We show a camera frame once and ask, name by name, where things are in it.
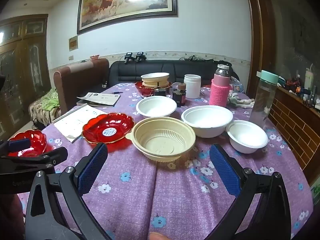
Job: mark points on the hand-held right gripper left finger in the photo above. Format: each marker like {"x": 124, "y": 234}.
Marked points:
{"x": 92, "y": 170}

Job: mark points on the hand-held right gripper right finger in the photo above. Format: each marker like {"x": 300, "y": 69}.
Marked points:
{"x": 225, "y": 170}

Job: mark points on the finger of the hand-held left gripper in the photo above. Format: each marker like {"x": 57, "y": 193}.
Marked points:
{"x": 50, "y": 155}
{"x": 18, "y": 143}

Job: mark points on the small red plastic bowl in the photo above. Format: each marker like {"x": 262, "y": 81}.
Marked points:
{"x": 35, "y": 142}

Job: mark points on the red scalloped plastic plate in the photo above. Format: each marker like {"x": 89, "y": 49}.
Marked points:
{"x": 107, "y": 130}

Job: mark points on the large white paper bowl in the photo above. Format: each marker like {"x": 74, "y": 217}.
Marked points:
{"x": 207, "y": 122}

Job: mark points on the beige plastic bowl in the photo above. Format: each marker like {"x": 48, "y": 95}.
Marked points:
{"x": 160, "y": 140}

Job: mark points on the person's right hand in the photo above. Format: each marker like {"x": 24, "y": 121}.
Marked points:
{"x": 157, "y": 236}

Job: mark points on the floral blanket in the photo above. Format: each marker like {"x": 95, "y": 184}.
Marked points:
{"x": 37, "y": 112}

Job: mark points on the small white paper bowl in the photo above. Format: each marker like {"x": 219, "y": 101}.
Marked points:
{"x": 247, "y": 136}

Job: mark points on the white paper sheets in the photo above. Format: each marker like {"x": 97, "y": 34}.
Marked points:
{"x": 75, "y": 120}

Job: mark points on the green cloth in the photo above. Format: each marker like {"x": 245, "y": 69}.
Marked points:
{"x": 51, "y": 98}

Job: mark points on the white gloves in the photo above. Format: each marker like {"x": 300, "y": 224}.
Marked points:
{"x": 241, "y": 101}

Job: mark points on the grey booklet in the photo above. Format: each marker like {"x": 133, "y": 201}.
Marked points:
{"x": 100, "y": 98}

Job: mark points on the wooden cabinet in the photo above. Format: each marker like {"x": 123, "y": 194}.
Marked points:
{"x": 25, "y": 67}

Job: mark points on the bottle with pink knit sleeve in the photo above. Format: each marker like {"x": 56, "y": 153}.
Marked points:
{"x": 220, "y": 90}

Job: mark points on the brown armchair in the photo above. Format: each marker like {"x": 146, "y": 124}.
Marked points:
{"x": 80, "y": 80}

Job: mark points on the brick pattern counter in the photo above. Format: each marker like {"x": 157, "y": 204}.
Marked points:
{"x": 292, "y": 125}

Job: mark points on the black pen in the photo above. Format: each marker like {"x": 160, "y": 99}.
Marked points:
{"x": 118, "y": 92}

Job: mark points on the clear bottle with mint lid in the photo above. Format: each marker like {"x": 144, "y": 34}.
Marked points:
{"x": 263, "y": 97}

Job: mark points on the colourful printed packet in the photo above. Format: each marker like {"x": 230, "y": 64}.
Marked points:
{"x": 237, "y": 86}

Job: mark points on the white plastic jar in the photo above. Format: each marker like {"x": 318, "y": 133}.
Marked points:
{"x": 192, "y": 86}

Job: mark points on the red plate under stack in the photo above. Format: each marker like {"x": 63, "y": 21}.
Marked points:
{"x": 142, "y": 90}

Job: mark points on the dark glass jar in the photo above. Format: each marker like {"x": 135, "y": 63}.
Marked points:
{"x": 160, "y": 92}

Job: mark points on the black leather sofa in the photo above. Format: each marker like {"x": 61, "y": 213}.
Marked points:
{"x": 150, "y": 67}

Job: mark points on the black device on sofa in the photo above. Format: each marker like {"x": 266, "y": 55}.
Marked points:
{"x": 128, "y": 57}
{"x": 140, "y": 56}

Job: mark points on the white bottle on counter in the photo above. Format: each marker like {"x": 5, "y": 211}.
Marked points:
{"x": 310, "y": 78}

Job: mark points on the framed horse painting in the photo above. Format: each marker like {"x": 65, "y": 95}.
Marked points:
{"x": 125, "y": 2}

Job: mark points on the wall socket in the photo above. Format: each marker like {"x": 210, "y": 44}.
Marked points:
{"x": 71, "y": 57}

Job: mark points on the small wall plaque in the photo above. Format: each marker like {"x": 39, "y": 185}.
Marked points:
{"x": 73, "y": 43}

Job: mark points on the wooden door frame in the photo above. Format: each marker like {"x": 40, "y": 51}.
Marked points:
{"x": 260, "y": 42}

